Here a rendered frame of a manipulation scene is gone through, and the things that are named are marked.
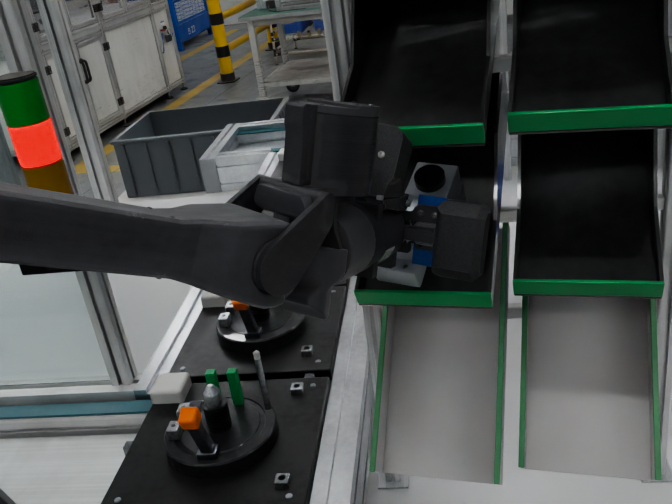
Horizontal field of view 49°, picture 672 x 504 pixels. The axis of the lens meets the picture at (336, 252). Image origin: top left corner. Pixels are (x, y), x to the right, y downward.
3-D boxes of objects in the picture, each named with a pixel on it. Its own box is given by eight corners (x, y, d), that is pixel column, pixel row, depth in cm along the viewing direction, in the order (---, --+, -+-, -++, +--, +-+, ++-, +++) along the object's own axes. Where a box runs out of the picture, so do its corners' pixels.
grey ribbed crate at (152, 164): (281, 185, 274) (270, 125, 264) (124, 199, 283) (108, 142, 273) (298, 149, 312) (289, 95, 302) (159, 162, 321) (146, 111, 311)
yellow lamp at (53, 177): (63, 204, 89) (51, 166, 87) (25, 208, 90) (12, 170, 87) (80, 189, 93) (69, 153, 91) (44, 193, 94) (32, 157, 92)
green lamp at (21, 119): (38, 125, 85) (24, 83, 82) (-2, 129, 85) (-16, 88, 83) (57, 113, 89) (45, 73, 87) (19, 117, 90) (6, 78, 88)
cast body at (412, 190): (450, 247, 74) (441, 201, 68) (409, 241, 75) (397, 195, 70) (472, 187, 78) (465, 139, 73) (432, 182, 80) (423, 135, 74)
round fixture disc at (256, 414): (267, 477, 83) (264, 463, 82) (151, 480, 85) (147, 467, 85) (287, 400, 96) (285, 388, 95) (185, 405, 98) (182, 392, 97)
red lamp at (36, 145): (51, 166, 87) (38, 126, 85) (12, 170, 87) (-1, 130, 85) (69, 152, 91) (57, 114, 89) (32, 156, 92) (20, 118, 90)
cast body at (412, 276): (421, 288, 68) (405, 254, 62) (377, 281, 70) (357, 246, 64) (443, 212, 71) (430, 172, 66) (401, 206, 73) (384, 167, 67)
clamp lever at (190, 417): (214, 455, 84) (194, 421, 78) (197, 456, 84) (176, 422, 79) (219, 427, 86) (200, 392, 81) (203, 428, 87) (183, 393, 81)
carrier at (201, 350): (332, 381, 102) (319, 303, 96) (168, 389, 105) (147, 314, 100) (348, 295, 123) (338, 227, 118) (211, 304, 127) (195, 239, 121)
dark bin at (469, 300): (493, 310, 68) (486, 261, 63) (358, 306, 72) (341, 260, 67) (508, 108, 85) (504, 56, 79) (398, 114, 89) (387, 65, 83)
